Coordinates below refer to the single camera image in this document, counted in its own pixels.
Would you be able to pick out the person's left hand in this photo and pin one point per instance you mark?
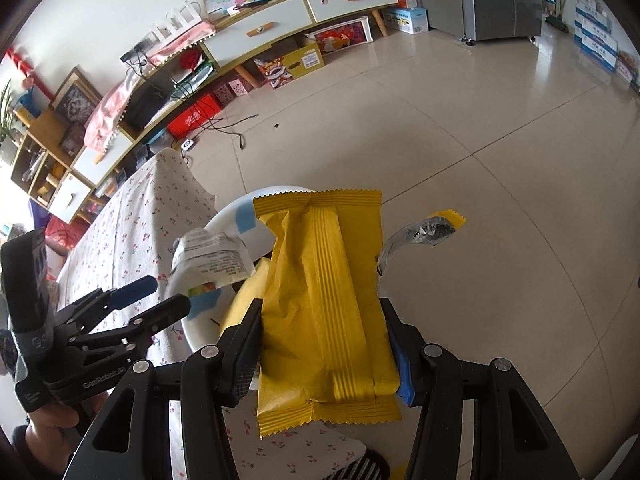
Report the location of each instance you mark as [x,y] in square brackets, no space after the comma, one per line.
[51,435]

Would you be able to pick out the pink cloth on cabinet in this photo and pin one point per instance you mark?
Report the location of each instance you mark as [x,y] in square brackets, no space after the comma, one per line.
[104,119]

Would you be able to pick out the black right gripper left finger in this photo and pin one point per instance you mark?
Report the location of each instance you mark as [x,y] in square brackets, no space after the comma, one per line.
[129,439]

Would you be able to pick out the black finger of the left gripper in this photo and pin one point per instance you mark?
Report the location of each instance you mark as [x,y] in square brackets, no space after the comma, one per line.
[141,329]

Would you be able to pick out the yellow cardboard box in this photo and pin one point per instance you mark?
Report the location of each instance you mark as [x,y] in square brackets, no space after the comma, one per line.
[281,69]

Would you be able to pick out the yellow snack wrapper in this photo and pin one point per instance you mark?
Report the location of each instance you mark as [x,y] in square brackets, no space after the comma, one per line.
[326,354]

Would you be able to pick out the wooden shelf unit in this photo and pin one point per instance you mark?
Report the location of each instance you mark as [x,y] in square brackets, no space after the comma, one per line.
[46,165]

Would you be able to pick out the red box under cabinet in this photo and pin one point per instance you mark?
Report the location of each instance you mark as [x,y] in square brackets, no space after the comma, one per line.
[205,108]

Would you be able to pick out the white patterned trash bin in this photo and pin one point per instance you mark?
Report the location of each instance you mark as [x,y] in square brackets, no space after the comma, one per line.
[208,305]

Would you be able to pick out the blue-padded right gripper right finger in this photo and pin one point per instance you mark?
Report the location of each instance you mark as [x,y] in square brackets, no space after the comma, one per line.
[513,438]

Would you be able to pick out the white printed snack wrapper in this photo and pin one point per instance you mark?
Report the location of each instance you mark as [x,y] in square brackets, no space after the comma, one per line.
[205,258]

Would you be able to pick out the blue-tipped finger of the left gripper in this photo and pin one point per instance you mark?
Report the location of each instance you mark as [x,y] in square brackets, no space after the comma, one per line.
[88,312]

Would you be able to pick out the cherry print tablecloth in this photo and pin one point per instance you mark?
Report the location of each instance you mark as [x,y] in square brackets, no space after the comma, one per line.
[134,236]

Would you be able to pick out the yellow sponge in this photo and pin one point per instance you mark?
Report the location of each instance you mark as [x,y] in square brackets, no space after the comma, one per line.
[253,288]

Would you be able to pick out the stacked blue white boxes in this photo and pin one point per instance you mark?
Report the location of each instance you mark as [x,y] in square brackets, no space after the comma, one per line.
[593,34]

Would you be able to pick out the long white TV cabinet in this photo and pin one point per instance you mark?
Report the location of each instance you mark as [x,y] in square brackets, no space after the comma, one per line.
[161,88]

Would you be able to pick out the potted green plant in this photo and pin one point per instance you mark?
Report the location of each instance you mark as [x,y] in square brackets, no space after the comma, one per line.
[6,114]

